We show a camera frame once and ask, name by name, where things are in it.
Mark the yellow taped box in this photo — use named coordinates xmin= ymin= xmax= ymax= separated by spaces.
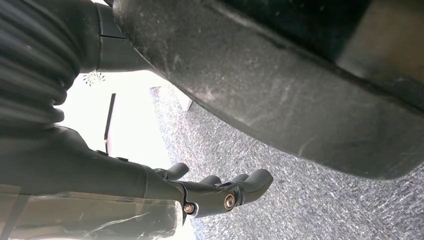
xmin=0 ymin=184 xmax=184 ymax=240

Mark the dark robot body shell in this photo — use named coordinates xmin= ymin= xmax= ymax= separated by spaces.
xmin=112 ymin=0 xmax=424 ymax=181

